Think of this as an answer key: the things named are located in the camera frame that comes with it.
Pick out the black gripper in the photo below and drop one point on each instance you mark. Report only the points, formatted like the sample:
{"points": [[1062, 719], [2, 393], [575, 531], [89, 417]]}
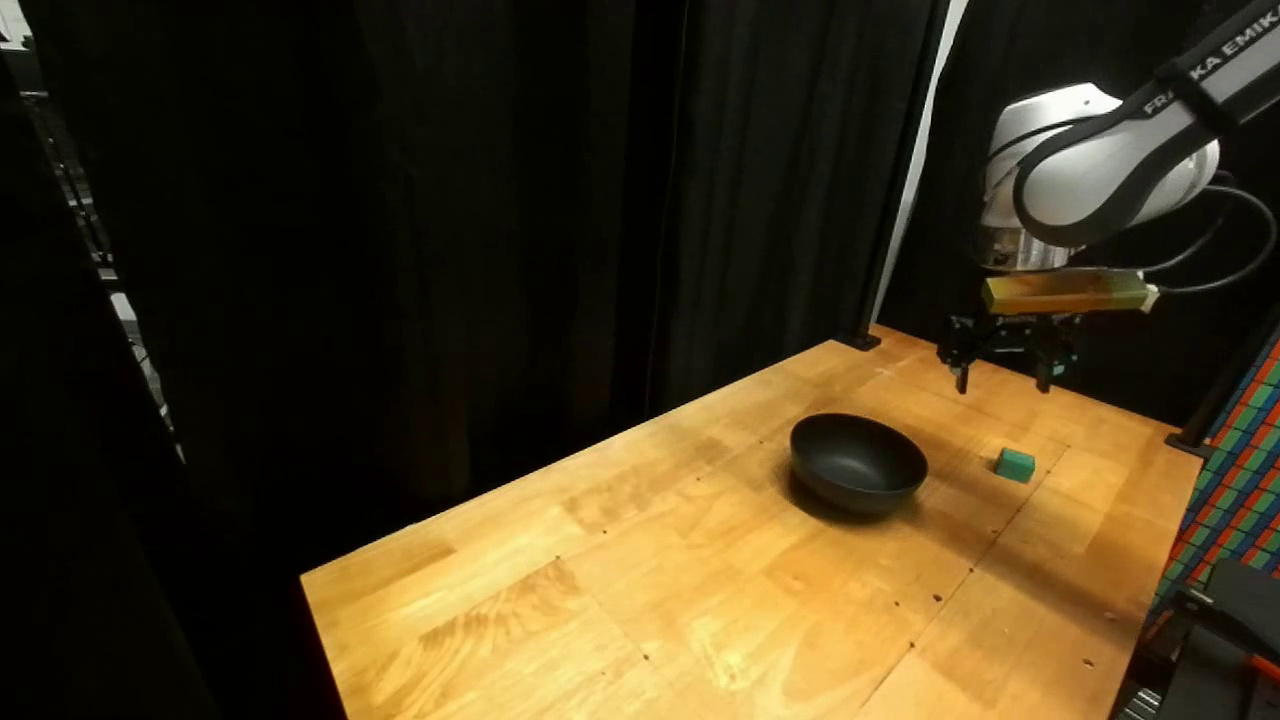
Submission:
{"points": [[1010, 331]]}

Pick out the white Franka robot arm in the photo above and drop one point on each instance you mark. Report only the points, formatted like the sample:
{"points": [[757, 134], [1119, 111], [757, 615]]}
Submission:
{"points": [[1115, 155]]}

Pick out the green block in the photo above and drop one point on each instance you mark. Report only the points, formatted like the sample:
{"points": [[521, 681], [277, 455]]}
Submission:
{"points": [[1015, 460]]}

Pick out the black bowl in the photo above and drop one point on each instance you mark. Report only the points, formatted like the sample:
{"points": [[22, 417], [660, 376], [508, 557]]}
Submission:
{"points": [[858, 460]]}

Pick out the black table clamp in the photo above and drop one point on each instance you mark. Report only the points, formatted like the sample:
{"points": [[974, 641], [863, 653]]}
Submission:
{"points": [[863, 340]]}

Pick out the white vertical pole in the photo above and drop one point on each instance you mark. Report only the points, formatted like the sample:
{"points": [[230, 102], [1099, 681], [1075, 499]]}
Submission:
{"points": [[912, 155]]}

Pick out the colourful checkered cloth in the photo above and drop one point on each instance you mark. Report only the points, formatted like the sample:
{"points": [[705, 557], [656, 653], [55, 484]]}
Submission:
{"points": [[1235, 470]]}

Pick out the black curtain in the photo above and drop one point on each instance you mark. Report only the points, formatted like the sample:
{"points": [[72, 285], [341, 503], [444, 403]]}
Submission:
{"points": [[535, 201]]}

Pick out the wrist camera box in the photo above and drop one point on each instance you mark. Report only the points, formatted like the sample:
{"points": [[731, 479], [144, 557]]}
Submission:
{"points": [[1065, 289]]}

